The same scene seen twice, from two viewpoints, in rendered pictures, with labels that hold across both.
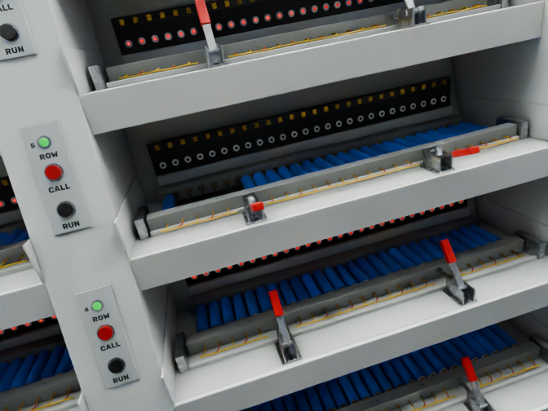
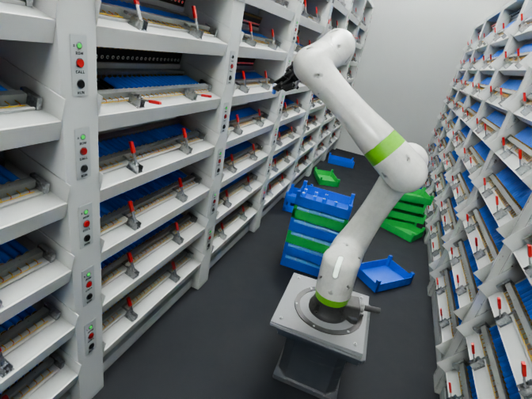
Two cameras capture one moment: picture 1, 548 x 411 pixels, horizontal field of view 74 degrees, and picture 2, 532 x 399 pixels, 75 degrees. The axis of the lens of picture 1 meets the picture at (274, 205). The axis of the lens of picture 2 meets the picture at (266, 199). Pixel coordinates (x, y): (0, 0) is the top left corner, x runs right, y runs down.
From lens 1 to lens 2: 79 cm
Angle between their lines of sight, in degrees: 64
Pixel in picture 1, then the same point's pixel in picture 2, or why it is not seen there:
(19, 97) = (72, 17)
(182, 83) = (132, 35)
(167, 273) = (107, 125)
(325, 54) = (176, 40)
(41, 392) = (10, 190)
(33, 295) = (55, 127)
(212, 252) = (125, 118)
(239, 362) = (115, 174)
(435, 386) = (165, 191)
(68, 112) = (90, 32)
